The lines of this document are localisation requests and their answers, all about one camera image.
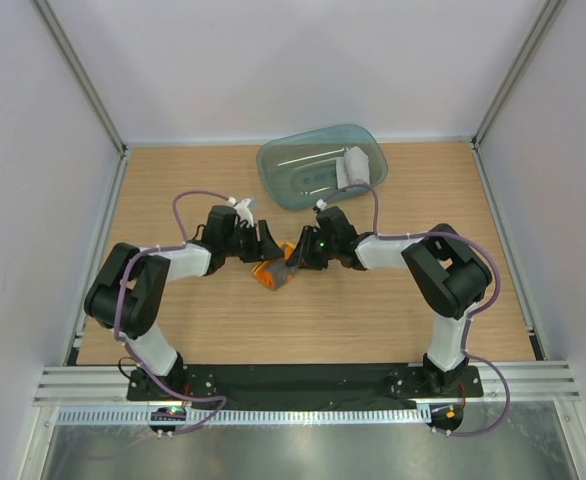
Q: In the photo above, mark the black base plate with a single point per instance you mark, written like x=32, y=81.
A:
x=320, y=387

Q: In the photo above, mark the orange grey towel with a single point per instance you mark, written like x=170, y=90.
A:
x=273, y=274

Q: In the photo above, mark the aluminium frame rail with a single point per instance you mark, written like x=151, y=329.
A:
x=104, y=385

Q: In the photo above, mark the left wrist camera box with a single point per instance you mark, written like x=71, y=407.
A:
x=244, y=209

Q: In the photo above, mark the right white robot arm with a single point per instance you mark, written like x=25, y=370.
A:
x=450, y=276

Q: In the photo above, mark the teal plastic basin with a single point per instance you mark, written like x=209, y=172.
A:
x=298, y=170

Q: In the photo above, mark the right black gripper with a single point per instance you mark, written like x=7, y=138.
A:
x=298, y=256

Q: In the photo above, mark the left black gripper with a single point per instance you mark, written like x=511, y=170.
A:
x=265, y=248

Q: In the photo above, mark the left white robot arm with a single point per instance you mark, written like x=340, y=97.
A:
x=126, y=294

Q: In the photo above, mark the grey panda towel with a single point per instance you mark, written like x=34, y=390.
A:
x=352, y=168

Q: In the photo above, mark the slotted cable duct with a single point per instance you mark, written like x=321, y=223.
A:
x=173, y=416

